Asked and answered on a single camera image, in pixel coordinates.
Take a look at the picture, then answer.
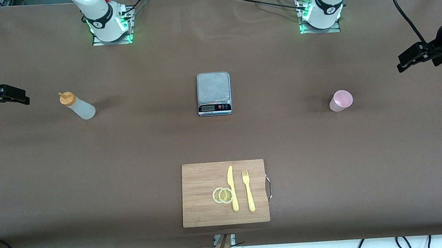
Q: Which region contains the translucent squeeze bottle orange cap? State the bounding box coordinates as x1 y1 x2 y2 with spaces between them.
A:
58 89 97 122

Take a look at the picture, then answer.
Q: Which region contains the pink plastic cup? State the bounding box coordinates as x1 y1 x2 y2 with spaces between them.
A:
328 89 354 113

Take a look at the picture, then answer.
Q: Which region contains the brown table cover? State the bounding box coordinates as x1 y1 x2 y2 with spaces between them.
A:
0 0 442 248

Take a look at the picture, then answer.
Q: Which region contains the silver digital kitchen scale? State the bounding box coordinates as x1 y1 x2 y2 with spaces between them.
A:
195 71 233 118

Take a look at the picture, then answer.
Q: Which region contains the yellow plastic fork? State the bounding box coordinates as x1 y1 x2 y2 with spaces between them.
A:
241 169 256 213

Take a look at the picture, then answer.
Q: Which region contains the wooden cutting board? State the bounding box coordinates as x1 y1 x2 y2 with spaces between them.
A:
178 158 271 229

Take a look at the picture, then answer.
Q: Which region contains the lemon slice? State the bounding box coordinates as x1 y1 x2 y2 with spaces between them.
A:
212 187 225 204
218 187 234 204

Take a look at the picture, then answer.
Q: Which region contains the yellow plastic knife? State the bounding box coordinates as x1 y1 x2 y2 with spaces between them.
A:
226 165 240 212

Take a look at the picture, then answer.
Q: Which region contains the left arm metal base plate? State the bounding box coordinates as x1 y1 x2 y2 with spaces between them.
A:
297 0 341 35

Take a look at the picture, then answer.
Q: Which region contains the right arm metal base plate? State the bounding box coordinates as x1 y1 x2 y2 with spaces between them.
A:
90 7 134 47

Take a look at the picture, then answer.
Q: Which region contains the black cable on table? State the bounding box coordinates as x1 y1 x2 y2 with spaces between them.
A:
231 0 307 16

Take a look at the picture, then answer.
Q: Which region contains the small metal bracket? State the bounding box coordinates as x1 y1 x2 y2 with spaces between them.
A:
213 233 237 246

